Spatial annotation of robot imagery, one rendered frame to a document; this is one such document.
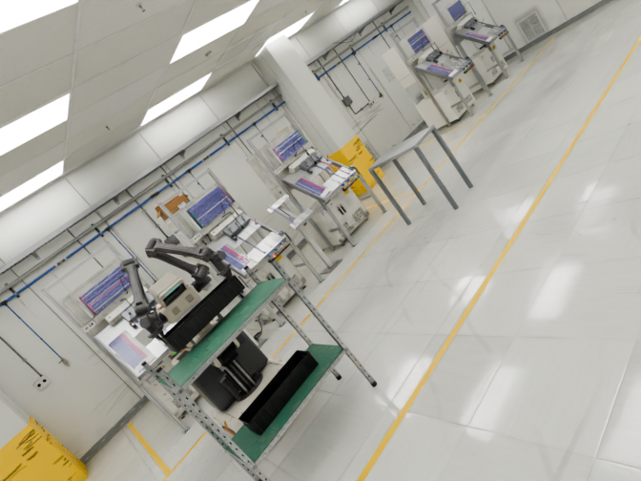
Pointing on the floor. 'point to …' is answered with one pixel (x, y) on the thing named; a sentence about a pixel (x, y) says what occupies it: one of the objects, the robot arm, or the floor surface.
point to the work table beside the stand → (423, 163)
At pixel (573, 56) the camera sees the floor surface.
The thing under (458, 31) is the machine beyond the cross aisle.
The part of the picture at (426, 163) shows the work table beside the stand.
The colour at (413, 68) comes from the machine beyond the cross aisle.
